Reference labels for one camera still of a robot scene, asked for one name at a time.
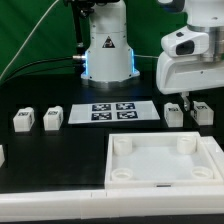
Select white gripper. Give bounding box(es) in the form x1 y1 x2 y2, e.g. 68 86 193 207
156 52 224 111

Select white square tabletop tray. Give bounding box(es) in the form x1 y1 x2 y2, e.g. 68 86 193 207
105 132 224 189

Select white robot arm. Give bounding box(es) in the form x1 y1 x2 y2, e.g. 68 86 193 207
82 0 224 94

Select white sheet with markers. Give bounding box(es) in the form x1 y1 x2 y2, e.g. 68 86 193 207
68 101 160 124

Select white block left edge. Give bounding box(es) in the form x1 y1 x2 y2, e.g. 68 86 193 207
0 145 5 168

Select white right fence rail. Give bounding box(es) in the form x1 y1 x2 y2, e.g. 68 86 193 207
200 136 224 185

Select white fence rail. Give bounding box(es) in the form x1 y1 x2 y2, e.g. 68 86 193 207
200 136 224 185
0 186 224 222

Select grey cable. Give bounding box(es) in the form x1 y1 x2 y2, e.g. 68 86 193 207
0 0 61 78

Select white front fence rail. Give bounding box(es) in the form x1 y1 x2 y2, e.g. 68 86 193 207
0 186 224 222

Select black cable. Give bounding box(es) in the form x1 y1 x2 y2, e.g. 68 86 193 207
0 55 86 84

